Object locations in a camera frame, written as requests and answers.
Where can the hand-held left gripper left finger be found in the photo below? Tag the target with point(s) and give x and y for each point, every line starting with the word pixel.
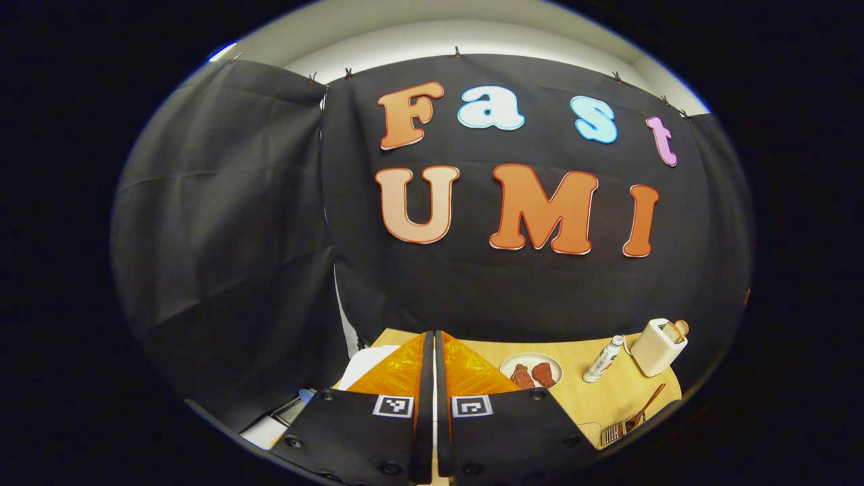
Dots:
pixel 424 405

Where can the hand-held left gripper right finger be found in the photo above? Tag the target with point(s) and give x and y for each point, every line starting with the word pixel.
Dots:
pixel 442 405

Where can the wooden spoon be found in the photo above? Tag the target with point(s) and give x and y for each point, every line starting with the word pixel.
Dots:
pixel 644 405

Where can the red meat piece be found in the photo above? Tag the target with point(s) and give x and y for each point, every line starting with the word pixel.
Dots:
pixel 544 374
pixel 521 376

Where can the round white plate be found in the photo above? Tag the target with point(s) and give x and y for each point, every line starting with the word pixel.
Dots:
pixel 533 358

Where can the blue round object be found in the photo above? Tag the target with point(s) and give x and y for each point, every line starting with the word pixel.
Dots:
pixel 307 395

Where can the grey ribbed tray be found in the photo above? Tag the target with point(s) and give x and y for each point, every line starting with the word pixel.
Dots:
pixel 287 412

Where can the white drink bottle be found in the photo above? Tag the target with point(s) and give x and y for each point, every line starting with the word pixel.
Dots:
pixel 603 361

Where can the white toaster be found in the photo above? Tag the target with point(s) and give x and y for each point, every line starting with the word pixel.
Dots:
pixel 651 354

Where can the toast bread slice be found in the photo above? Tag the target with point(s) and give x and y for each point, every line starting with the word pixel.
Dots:
pixel 682 327
pixel 670 332

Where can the black backdrop cloth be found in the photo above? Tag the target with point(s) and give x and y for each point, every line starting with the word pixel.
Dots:
pixel 216 236

